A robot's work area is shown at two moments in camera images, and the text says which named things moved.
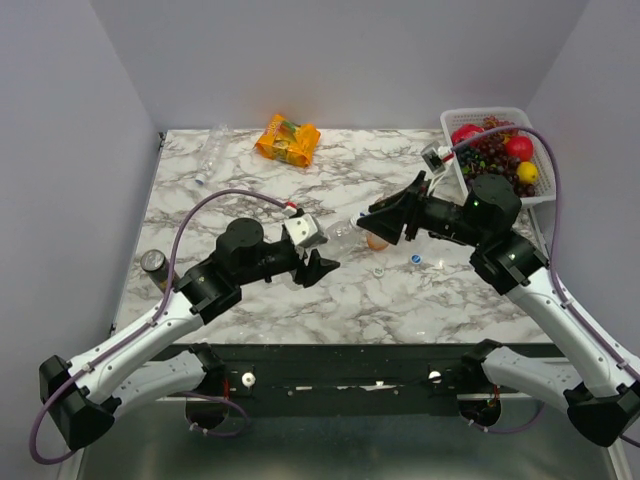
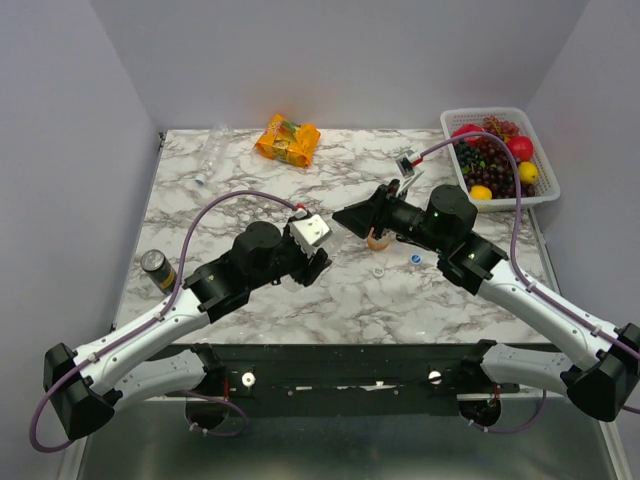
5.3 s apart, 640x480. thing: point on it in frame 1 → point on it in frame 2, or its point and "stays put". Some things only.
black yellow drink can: x=156 y=265 stays put
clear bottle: x=341 y=238 → x=292 y=284
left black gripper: x=317 y=269 stays put
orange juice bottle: x=376 y=243 stays put
